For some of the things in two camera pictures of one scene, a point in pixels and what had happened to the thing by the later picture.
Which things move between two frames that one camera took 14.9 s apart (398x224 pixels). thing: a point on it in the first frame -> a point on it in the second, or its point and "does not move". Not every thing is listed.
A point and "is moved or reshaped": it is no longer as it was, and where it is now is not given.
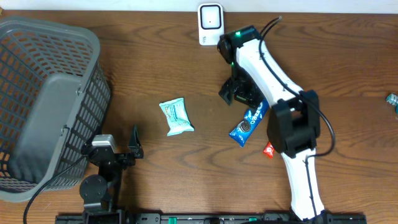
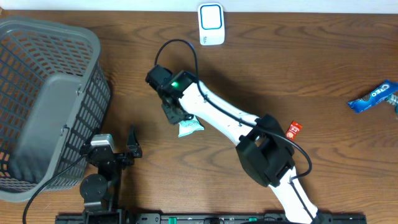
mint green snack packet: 179,122 is moved or reshaped
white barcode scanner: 211,23 does not move
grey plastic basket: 55,98 does not move
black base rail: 207,219 does not move
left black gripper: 134,145 does not move
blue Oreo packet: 252,117 is moved or reshaped
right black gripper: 252,97 -> 171,117
